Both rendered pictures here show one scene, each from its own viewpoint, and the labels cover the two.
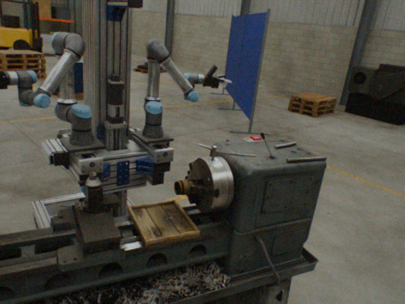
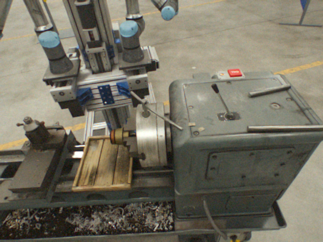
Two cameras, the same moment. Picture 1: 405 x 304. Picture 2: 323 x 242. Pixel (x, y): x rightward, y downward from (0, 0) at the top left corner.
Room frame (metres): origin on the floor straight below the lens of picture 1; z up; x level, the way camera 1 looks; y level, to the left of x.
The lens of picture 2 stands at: (1.16, -0.47, 1.86)
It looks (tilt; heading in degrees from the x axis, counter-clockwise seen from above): 44 degrees down; 31
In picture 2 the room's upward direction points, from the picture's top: 5 degrees counter-clockwise
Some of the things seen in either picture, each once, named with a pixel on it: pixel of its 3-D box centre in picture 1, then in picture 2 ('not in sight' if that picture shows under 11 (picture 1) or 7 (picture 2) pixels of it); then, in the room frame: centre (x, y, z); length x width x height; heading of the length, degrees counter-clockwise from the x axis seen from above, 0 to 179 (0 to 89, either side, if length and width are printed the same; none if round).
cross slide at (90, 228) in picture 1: (94, 219); (42, 155); (1.47, 0.51, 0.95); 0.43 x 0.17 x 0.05; 28
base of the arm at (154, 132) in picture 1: (153, 128); (132, 51); (2.28, 0.37, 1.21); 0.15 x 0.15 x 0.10
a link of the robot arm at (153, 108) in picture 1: (153, 112); (130, 33); (2.29, 0.37, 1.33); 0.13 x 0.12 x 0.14; 16
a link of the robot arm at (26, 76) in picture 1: (24, 78); not in sight; (1.83, 1.01, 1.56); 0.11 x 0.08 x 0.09; 148
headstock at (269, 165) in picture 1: (263, 178); (229, 129); (1.95, -0.40, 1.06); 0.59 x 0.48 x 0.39; 118
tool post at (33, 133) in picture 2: (94, 192); (37, 132); (1.52, 0.53, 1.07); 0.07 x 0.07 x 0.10; 28
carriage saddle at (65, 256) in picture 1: (85, 231); (37, 163); (1.43, 0.54, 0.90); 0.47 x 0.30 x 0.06; 28
